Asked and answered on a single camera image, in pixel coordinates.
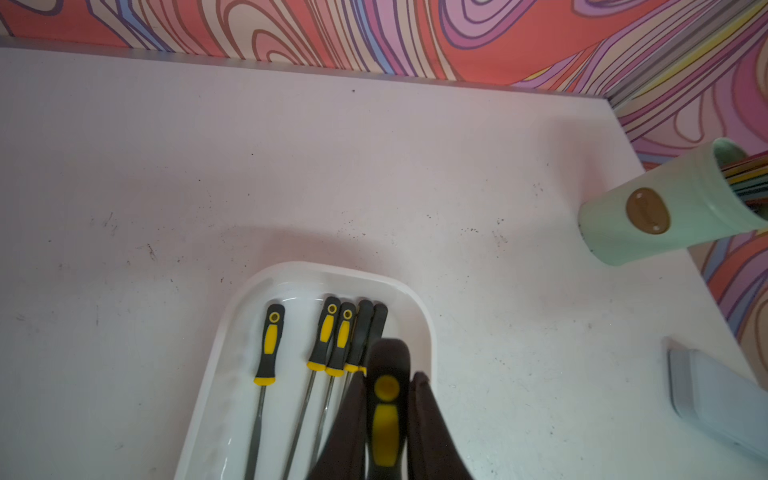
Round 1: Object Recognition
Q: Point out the coloured pencils bundle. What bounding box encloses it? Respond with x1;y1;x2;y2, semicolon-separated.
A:
721;151;767;213

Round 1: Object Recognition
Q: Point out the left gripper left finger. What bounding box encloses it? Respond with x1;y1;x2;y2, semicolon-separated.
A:
307;372;367;480

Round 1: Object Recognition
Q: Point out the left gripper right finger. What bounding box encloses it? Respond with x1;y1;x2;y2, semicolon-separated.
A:
407;372;473;480

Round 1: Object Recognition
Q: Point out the green pencil cup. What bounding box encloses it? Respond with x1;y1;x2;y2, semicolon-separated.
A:
578;138;767;266

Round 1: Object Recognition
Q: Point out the white storage tray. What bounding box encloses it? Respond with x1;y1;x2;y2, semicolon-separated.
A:
175;262;437;479

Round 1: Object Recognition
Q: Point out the white plastic lid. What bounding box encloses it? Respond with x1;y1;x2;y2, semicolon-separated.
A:
667;349;767;461

